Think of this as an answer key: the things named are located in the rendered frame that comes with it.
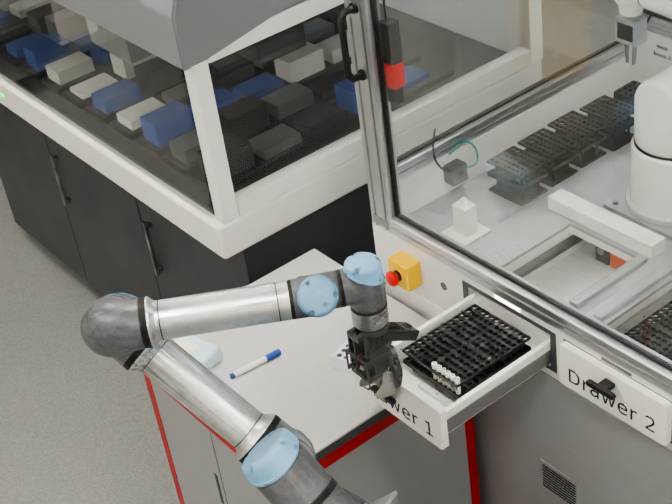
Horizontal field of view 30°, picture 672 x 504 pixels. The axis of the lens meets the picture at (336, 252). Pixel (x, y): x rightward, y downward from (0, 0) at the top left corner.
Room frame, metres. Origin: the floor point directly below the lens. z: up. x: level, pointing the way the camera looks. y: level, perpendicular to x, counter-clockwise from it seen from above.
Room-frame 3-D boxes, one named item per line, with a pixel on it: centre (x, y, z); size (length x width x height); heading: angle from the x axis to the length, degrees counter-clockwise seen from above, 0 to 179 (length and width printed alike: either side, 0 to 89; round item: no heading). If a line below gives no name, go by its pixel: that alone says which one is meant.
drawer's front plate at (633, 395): (1.93, -0.53, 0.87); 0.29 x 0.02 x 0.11; 34
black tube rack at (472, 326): (2.12, -0.25, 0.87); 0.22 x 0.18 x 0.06; 124
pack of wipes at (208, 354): (2.39, 0.39, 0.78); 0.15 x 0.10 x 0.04; 47
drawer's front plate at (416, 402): (2.01, -0.09, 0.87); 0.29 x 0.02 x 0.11; 34
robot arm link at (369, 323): (1.99, -0.05, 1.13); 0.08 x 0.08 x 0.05
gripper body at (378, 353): (1.99, -0.04, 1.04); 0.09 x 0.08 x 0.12; 124
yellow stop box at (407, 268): (2.46, -0.16, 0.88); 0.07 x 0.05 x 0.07; 34
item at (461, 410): (2.13, -0.26, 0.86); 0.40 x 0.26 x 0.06; 124
